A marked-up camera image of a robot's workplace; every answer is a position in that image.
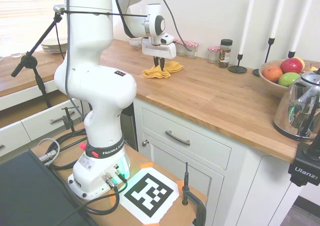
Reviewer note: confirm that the red apple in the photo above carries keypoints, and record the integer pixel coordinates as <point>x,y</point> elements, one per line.
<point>291,65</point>

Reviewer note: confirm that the orange tape piece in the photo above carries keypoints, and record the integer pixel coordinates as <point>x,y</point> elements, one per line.
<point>114,199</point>
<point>180,183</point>
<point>146,165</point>

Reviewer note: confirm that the glass jar checkered lid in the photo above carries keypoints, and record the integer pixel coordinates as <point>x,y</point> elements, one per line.
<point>213,55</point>
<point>193,50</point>
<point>181,49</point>

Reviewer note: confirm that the steel dishwasher front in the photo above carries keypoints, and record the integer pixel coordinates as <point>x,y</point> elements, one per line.
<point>129,128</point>

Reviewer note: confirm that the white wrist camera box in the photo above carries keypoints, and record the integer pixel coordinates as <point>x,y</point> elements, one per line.
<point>167,39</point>

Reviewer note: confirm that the yellow pear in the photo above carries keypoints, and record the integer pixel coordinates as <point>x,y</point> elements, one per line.
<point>312,68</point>

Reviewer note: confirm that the tall white candle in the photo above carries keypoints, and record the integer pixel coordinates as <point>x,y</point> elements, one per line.
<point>301,21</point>
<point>278,11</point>
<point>247,21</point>

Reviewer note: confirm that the black boom stand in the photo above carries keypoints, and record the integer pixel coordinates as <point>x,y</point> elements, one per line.
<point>28,61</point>

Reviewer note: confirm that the black candle holder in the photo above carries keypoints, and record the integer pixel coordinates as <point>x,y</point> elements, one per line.
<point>291,54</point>
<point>238,68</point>
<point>269,48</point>

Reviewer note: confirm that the yellow lemon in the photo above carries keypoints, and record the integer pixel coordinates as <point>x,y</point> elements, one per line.
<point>302,62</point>

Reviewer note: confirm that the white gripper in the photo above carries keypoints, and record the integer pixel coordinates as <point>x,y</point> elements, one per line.
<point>158,50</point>

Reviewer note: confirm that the wooden fruit bowl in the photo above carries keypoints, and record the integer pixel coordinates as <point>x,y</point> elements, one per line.
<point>268,83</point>

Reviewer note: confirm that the stacked pale plates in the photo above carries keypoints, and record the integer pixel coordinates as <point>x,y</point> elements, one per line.
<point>51,46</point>

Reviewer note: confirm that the orange fruit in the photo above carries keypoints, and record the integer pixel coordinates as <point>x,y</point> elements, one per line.
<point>272,73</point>

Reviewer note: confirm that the spice jar black lid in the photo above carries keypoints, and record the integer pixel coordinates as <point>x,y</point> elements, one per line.
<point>225,54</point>

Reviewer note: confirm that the black Ulanzi camera mount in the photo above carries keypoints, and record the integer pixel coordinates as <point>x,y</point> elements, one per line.
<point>303,166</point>

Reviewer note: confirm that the black controller box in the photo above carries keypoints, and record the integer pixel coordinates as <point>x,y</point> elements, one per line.
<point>27,193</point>

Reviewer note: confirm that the round metal cabinet knob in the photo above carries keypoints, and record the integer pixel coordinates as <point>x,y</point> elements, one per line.
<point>145,143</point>

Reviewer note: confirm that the shiny steel kettle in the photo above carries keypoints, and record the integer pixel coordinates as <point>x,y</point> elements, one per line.
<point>300,106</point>

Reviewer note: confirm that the black white marker sheet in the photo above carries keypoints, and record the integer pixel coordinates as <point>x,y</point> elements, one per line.
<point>150,194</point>

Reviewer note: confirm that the small glass dish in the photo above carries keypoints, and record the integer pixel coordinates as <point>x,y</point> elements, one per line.
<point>15,54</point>

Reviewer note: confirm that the large black bar clamp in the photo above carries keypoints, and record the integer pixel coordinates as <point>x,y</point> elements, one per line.
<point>185,186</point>

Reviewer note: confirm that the yellow cloth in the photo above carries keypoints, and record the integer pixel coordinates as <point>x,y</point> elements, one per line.
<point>162,72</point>

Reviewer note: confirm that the green apple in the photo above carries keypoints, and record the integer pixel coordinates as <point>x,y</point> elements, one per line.
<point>288,79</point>

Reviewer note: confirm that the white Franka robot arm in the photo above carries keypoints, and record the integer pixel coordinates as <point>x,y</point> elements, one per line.
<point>100,86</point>

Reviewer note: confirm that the small black bar clamp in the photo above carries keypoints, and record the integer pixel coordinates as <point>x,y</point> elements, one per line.
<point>68,119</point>

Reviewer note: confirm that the stacked white bowls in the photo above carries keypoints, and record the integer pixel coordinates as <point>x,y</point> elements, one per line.
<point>136,43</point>

